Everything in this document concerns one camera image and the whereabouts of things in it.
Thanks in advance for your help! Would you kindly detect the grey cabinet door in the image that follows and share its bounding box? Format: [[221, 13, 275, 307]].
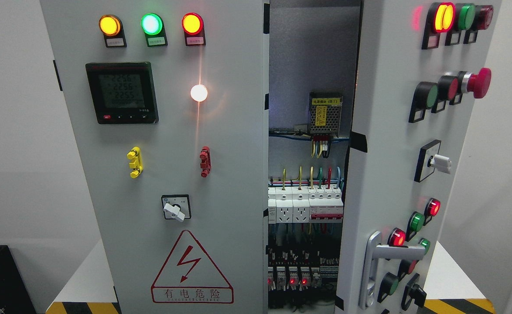
[[40, 0, 269, 314], [335, 0, 501, 314]]

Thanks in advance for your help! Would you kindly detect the white socket breaker row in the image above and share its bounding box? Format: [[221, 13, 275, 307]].
[[267, 184, 344, 224]]

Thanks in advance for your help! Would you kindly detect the perforated metal power supply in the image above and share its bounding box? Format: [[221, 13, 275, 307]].
[[308, 92, 343, 135]]

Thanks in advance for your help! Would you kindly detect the white glowing indicator lamp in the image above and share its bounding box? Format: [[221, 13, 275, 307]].
[[190, 84, 208, 102]]

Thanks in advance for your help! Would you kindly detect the grey cabinet body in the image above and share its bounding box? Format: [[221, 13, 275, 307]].
[[264, 0, 362, 314]]

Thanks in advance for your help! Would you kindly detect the relay and terminal row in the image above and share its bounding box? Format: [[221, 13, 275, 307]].
[[265, 245, 339, 312]]

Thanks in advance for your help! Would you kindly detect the red electric hazard sticker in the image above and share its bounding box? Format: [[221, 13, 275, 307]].
[[151, 230, 234, 304]]

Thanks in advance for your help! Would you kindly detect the red indicator lamp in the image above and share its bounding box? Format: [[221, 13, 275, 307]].
[[181, 12, 206, 46]]

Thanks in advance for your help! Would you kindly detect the black digital power meter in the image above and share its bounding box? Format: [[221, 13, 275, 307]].
[[86, 61, 158, 124]]

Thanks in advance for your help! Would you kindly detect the green indicator lamp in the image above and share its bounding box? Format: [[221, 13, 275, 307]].
[[141, 13, 168, 47]]

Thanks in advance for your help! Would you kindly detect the yellow indicator lamp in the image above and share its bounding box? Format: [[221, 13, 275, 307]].
[[99, 14, 127, 48]]

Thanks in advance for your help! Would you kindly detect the red emergency stop button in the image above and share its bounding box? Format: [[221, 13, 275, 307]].
[[457, 68, 492, 98]]

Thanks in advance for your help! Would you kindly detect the red terminal post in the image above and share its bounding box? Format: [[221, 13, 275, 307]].
[[199, 146, 212, 177]]

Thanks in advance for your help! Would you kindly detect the white rotary selector switch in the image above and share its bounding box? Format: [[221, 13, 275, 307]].
[[161, 194, 191, 222]]

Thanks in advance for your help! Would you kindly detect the yellow terminal post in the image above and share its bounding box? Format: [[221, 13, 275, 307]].
[[126, 147, 143, 179]]

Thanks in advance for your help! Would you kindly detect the silver door handle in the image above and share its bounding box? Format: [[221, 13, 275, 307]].
[[359, 231, 426, 313]]

